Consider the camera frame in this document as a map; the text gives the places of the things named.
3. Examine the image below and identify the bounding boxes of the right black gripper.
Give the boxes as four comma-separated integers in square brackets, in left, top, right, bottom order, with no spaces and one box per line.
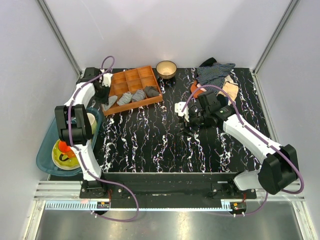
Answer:
[178,109,210,138]

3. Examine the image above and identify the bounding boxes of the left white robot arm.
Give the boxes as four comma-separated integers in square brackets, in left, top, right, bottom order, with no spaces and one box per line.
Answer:
[54,68,111,199]

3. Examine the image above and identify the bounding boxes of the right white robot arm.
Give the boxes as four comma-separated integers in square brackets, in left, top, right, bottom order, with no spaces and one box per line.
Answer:
[174,91,300,199]

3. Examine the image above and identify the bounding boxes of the striped rolled underwear left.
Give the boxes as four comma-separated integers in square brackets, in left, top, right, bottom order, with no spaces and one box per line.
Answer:
[117,91,133,106]

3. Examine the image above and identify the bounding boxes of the striped rolled underwear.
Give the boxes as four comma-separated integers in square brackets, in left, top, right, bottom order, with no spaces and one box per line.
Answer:
[117,91,133,106]
[131,89,146,103]

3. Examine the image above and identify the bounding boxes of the striped rolled underwear middle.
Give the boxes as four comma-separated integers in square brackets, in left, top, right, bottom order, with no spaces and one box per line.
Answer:
[131,89,146,103]

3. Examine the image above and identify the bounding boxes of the dark grey rolled underwear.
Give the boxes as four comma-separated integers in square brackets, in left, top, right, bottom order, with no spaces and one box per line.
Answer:
[144,86,161,98]

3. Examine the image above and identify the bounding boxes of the beige underwear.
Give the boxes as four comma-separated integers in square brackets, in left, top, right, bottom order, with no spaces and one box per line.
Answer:
[222,75,239,101]

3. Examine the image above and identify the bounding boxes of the black underwear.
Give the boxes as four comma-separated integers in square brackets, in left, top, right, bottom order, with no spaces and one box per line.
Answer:
[199,57,217,68]

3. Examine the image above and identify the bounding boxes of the cream mug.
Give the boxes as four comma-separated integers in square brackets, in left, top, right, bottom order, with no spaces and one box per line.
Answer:
[87,112,97,135]

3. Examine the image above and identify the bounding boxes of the orange compartment tray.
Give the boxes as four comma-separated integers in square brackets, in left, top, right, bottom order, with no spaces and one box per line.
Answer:
[103,65,163,116]

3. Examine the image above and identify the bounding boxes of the orange cloth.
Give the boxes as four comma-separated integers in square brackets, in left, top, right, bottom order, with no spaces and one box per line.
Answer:
[190,80,205,99]

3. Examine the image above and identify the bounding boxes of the orange cup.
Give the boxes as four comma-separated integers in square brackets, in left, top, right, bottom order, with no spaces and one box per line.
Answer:
[58,140,71,154]

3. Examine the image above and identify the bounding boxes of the beige bowl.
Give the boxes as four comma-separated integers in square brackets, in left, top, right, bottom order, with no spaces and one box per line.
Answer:
[156,60,177,79]

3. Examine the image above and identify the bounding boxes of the yellow-green dotted plate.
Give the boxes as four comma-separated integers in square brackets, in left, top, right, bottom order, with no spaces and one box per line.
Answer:
[51,140,80,171]

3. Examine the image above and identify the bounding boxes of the blue plastic tub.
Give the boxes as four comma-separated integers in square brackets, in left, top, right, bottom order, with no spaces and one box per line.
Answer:
[36,107,104,177]

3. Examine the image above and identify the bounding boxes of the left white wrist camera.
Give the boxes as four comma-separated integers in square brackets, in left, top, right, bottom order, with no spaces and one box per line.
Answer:
[99,73,113,88]

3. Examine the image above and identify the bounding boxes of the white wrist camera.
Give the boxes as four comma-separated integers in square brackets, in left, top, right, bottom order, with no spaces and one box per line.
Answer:
[174,101,189,121]
[99,73,113,88]

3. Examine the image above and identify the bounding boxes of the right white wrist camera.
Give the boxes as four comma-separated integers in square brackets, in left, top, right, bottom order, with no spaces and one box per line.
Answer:
[174,101,189,121]

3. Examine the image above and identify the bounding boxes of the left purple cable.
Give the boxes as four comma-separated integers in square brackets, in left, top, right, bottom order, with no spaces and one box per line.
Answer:
[67,55,140,222]

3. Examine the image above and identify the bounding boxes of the purple cable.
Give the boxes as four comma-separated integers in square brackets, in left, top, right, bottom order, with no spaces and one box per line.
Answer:
[181,84,305,217]
[67,55,140,222]

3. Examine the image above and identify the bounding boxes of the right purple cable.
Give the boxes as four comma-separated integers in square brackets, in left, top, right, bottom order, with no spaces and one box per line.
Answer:
[181,84,305,217]

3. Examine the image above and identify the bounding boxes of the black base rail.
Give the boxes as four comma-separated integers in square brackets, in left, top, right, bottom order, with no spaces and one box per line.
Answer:
[79,172,257,211]

